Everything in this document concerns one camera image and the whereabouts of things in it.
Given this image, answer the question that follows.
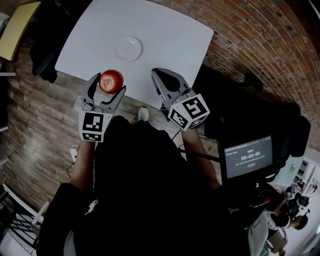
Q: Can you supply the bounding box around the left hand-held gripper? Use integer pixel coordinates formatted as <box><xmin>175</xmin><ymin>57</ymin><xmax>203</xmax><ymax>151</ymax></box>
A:
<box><xmin>78</xmin><ymin>72</ymin><xmax>127</xmax><ymax>144</ymax></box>

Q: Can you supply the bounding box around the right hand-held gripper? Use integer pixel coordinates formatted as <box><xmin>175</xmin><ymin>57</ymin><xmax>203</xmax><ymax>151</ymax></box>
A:
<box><xmin>151</xmin><ymin>67</ymin><xmax>210</xmax><ymax>132</ymax></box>

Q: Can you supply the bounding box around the red apple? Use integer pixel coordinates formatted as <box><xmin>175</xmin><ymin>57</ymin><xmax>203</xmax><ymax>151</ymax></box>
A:
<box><xmin>98</xmin><ymin>69</ymin><xmax>125</xmax><ymax>95</ymax></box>

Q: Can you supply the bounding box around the white plate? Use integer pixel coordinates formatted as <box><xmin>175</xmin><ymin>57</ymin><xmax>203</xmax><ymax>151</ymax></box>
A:
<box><xmin>115</xmin><ymin>36</ymin><xmax>143</xmax><ymax>63</ymax></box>

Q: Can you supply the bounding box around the person's right forearm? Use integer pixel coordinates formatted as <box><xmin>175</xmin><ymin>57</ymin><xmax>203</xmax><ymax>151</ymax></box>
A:
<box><xmin>180</xmin><ymin>127</ymin><xmax>222</xmax><ymax>190</ymax></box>

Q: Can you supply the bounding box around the person's left forearm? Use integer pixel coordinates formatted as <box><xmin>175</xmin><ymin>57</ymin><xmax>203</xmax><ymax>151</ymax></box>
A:
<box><xmin>68</xmin><ymin>141</ymin><xmax>97</xmax><ymax>193</ymax></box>

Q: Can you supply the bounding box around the person's right white shoe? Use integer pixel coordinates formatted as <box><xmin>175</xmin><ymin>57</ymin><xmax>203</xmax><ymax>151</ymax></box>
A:
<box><xmin>138</xmin><ymin>106</ymin><xmax>150</xmax><ymax>122</ymax></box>

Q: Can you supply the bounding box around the white square table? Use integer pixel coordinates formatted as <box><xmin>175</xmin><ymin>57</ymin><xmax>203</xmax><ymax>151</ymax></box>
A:
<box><xmin>54</xmin><ymin>0</ymin><xmax>215</xmax><ymax>110</ymax></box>

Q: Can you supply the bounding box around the black office chair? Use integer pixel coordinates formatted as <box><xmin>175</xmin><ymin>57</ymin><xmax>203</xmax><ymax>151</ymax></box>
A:
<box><xmin>28</xmin><ymin>0</ymin><xmax>93</xmax><ymax>85</ymax></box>
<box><xmin>192</xmin><ymin>64</ymin><xmax>312</xmax><ymax>158</ymax></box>

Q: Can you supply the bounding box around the person's black clothing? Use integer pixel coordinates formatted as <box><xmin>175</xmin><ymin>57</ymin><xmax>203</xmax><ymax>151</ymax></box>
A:
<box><xmin>36</xmin><ymin>115</ymin><xmax>253</xmax><ymax>256</ymax></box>

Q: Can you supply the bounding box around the black monitor screen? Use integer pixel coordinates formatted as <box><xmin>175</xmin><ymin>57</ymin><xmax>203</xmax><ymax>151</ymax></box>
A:
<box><xmin>217</xmin><ymin>134</ymin><xmax>287</xmax><ymax>186</ymax></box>

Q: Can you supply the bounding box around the yellow wooden desk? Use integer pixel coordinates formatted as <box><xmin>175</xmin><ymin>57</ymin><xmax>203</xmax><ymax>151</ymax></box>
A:
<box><xmin>0</xmin><ymin>1</ymin><xmax>42</xmax><ymax>62</ymax></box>

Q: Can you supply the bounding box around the white metal rack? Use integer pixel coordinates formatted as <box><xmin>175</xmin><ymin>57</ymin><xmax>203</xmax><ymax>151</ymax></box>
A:
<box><xmin>0</xmin><ymin>183</ymin><xmax>51</xmax><ymax>256</ymax></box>

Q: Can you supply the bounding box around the white shoulder strap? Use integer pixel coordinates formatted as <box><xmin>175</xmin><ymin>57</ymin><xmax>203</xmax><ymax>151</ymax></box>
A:
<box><xmin>63</xmin><ymin>229</ymin><xmax>76</xmax><ymax>256</ymax></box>
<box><xmin>247</xmin><ymin>212</ymin><xmax>270</xmax><ymax>256</ymax></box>

